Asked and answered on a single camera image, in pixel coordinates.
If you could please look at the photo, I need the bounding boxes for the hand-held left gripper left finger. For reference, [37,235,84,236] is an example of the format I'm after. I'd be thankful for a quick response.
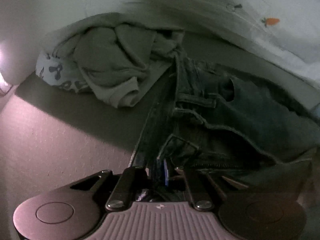
[70,166,153,212]

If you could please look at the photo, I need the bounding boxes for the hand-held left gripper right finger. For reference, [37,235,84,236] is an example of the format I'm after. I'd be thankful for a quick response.
[162,159,250,212]

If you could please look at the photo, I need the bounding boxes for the blue denim jeans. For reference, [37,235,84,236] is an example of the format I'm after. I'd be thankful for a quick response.
[127,50,320,189]

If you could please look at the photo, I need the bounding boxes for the grey printed shirt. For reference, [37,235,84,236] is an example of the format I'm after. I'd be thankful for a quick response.
[35,12,186,109]

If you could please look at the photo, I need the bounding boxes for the carrot printed white sheet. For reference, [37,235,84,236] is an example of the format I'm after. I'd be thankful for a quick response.
[112,0,320,90]

